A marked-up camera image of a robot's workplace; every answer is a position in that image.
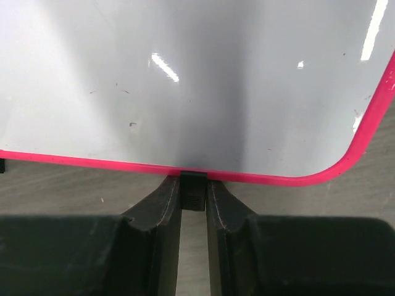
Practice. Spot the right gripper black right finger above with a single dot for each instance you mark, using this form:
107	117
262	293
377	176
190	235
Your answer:
252	254

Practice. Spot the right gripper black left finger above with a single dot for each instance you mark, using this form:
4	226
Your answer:
133	253

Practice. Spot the pink framed whiteboard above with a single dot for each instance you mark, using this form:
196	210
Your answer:
287	93

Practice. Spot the black whiteboard foot right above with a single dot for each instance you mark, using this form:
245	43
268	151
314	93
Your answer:
193	188

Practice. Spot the black whiteboard foot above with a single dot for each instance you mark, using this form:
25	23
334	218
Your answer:
2	165
193	188

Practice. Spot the black whiteboard foot left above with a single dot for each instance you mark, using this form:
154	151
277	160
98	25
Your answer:
2	165

